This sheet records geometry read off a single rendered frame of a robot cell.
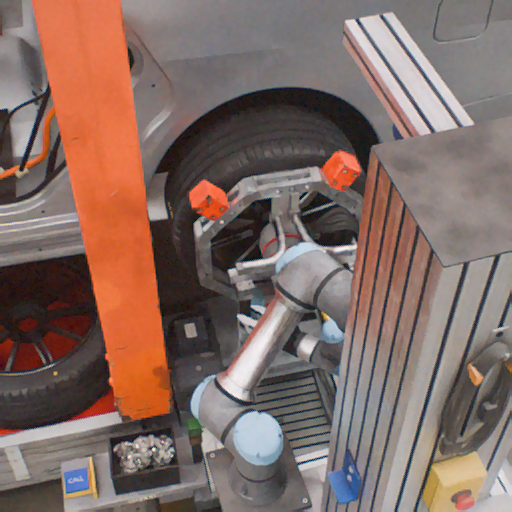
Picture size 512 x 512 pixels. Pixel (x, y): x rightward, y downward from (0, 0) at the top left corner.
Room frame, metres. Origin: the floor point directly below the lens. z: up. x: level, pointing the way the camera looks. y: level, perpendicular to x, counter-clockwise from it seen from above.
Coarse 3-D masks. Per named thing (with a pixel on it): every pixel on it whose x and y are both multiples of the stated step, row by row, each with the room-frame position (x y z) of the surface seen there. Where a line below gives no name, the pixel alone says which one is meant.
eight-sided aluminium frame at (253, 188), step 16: (256, 176) 1.87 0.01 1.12; (272, 176) 1.87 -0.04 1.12; (288, 176) 1.88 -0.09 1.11; (304, 176) 1.89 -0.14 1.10; (320, 176) 1.87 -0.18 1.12; (240, 192) 1.82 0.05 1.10; (256, 192) 1.81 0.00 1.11; (272, 192) 1.82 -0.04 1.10; (288, 192) 1.83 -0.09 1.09; (320, 192) 1.86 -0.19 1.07; (336, 192) 1.87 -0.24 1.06; (352, 192) 1.93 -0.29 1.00; (240, 208) 1.80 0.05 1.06; (352, 208) 1.88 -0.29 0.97; (208, 224) 1.79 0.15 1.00; (224, 224) 1.79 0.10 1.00; (208, 240) 1.77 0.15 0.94; (352, 240) 1.89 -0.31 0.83; (208, 256) 1.77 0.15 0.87; (208, 272) 1.77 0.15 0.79; (224, 288) 1.78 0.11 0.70; (272, 288) 1.87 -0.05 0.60
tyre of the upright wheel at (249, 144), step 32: (224, 128) 2.04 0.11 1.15; (256, 128) 2.02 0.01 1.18; (288, 128) 2.02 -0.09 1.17; (320, 128) 2.07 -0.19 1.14; (192, 160) 1.99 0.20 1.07; (224, 160) 1.91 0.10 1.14; (256, 160) 1.90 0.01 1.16; (288, 160) 1.92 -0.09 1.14; (320, 160) 1.94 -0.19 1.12; (192, 224) 1.85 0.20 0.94; (192, 256) 1.84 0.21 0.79
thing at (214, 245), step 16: (304, 192) 1.96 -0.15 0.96; (256, 208) 1.92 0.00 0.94; (304, 208) 1.97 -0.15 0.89; (320, 208) 1.97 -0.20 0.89; (256, 224) 1.96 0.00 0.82; (304, 224) 1.96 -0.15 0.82; (224, 240) 1.90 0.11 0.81; (240, 240) 2.06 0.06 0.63; (256, 240) 1.92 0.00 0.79; (320, 240) 2.01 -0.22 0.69; (336, 240) 1.97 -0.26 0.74; (224, 256) 1.94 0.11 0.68; (240, 256) 1.91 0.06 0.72; (256, 256) 2.00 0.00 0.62; (224, 272) 1.87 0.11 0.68
